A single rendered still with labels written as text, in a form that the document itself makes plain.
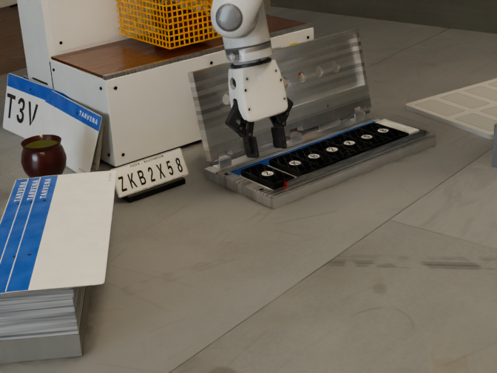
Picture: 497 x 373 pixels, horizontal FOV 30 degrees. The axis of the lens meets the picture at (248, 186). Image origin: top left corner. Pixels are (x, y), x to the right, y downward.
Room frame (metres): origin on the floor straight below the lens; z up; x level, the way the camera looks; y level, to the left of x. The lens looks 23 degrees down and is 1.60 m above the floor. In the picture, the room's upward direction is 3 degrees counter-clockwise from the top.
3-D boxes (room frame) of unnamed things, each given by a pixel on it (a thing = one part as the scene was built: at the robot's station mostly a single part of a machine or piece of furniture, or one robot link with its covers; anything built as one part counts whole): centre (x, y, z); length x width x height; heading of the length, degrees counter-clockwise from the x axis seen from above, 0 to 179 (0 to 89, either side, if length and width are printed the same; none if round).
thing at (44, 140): (1.64, 0.38, 0.96); 0.09 x 0.09 x 0.11
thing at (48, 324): (1.27, 0.32, 0.95); 0.40 x 0.13 x 0.11; 4
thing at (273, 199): (1.73, -0.15, 0.92); 0.44 x 0.21 x 0.04; 128
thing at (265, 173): (1.60, -0.04, 0.93); 0.10 x 0.05 x 0.01; 38
